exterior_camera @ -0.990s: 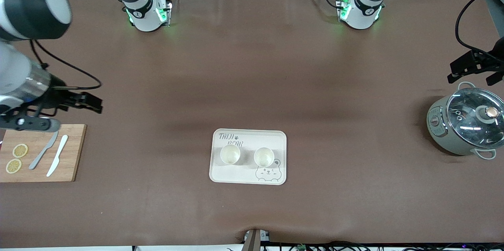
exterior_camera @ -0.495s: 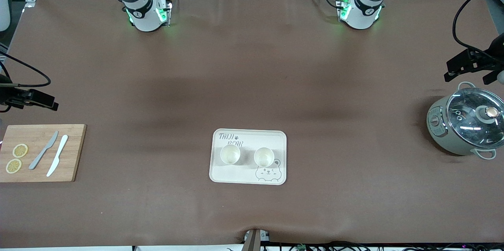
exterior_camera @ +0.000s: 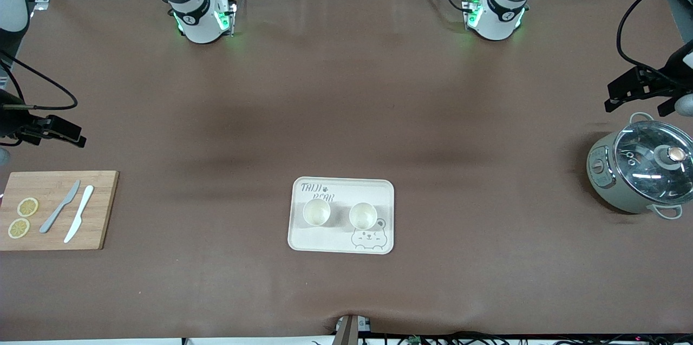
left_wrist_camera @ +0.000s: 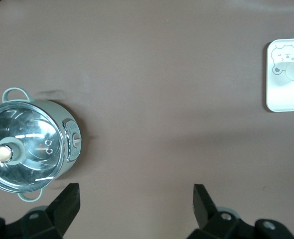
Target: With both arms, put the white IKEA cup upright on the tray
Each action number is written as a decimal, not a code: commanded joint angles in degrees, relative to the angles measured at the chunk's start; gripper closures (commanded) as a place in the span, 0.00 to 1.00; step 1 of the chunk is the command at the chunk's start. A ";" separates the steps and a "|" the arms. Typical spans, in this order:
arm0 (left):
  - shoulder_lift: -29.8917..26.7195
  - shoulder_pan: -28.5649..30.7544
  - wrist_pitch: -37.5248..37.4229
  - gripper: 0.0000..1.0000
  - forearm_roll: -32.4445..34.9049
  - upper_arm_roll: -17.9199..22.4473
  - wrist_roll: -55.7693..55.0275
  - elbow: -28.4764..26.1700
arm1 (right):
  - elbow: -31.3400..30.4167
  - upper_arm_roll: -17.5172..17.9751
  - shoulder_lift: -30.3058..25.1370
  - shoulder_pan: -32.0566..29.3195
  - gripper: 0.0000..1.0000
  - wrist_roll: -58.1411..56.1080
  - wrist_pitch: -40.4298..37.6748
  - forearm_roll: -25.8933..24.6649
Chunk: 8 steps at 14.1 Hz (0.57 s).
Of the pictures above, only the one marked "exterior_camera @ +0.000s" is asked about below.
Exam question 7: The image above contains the cream bear print tray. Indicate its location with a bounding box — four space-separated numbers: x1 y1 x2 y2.
287 177 395 255

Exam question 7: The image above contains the grey plastic knife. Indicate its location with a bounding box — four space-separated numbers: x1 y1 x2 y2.
40 180 81 234

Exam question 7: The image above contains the white plastic knife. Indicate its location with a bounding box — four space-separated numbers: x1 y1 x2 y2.
64 185 95 244

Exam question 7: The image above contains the wooden cutting board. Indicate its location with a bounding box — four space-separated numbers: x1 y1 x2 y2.
0 171 119 251

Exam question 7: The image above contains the glass pot lid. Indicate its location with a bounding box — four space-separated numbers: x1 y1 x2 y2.
613 121 693 206

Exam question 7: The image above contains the grey electric cooking pot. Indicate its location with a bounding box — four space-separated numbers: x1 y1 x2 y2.
587 112 693 221

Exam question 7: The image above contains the brown table cover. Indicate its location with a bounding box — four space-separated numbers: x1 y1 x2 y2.
0 0 693 341

